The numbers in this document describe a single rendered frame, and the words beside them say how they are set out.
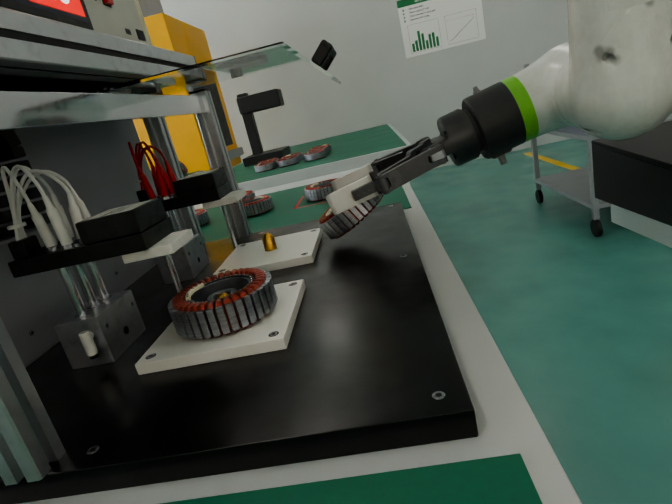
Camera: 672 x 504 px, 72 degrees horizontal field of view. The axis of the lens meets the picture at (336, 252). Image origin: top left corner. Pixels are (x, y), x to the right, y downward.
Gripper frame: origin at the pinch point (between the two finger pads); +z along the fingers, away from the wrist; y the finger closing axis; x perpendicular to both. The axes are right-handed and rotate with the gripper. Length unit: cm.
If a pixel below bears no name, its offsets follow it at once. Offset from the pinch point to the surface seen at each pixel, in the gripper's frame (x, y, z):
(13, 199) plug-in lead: 17.4, -26.1, 26.7
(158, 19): 135, 323, 110
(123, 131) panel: 25.0, 16.0, 33.5
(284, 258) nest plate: -4.0, -6.4, 11.2
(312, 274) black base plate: -6.3, -12.2, 7.1
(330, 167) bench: -8, 133, 16
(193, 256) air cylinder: 1.2, -1.4, 25.7
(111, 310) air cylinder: 3.0, -25.2, 25.3
